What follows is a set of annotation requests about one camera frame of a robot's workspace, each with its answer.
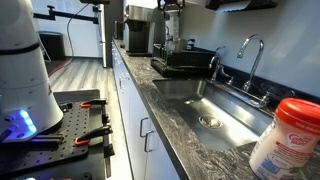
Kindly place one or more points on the black stereo camera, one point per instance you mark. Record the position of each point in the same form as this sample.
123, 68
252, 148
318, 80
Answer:
95, 1

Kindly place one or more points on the red-capped white creamer bottle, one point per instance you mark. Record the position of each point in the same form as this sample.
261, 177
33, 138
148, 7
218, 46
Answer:
286, 143

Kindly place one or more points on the chrome gooseneck faucet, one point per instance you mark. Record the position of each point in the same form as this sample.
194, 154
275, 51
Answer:
255, 63

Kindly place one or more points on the steel black coffee machine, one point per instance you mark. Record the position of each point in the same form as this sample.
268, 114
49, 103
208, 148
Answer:
138, 33

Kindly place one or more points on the black dish rack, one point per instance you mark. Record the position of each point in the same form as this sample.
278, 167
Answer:
186, 61

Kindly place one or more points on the small chrome faucet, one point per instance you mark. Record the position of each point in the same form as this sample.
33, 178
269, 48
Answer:
215, 66

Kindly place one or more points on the black perforated breadboard plate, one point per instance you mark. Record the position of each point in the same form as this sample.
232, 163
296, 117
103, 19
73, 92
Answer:
76, 126

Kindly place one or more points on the white sugar canister black label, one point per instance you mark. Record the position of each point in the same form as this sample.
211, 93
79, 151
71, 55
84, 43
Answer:
172, 26

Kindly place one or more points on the black bin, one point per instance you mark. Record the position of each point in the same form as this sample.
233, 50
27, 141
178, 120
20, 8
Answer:
53, 46

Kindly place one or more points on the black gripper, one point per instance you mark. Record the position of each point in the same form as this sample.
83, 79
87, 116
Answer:
171, 1

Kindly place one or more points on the black orange bar clamp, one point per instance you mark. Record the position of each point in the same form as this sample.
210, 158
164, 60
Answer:
95, 101
95, 132

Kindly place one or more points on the small black appliance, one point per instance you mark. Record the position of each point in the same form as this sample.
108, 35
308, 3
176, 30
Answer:
118, 30

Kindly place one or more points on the paper towel dispenser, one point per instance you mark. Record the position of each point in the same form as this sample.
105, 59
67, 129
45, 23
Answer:
263, 4

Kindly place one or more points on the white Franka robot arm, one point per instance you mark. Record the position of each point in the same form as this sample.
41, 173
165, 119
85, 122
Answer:
20, 73

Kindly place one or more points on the white paper towel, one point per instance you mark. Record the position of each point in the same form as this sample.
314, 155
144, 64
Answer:
233, 6

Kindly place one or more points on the stainless steel sink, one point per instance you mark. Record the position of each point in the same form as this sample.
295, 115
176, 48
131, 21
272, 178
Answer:
213, 103

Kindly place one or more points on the round sink drain strainer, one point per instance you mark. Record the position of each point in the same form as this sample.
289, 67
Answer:
210, 121

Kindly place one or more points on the white base cabinet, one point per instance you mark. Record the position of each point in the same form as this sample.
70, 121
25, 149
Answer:
133, 110

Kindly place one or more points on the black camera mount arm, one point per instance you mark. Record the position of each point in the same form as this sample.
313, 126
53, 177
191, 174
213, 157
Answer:
73, 16

